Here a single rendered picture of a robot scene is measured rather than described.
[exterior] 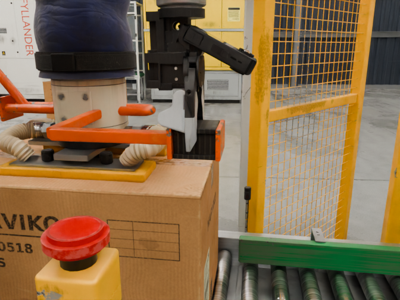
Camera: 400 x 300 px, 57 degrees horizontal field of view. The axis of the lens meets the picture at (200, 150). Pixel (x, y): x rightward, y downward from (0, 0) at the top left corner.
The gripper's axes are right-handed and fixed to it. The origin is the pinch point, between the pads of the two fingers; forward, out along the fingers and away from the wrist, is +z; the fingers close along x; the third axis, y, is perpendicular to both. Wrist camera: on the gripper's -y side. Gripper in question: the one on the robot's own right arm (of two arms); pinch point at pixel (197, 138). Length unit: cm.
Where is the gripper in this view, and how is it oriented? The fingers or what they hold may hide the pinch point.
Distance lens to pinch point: 60.5
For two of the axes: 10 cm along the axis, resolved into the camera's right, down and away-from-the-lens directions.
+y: -9.9, -0.3, 1.4
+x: -1.4, 2.7, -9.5
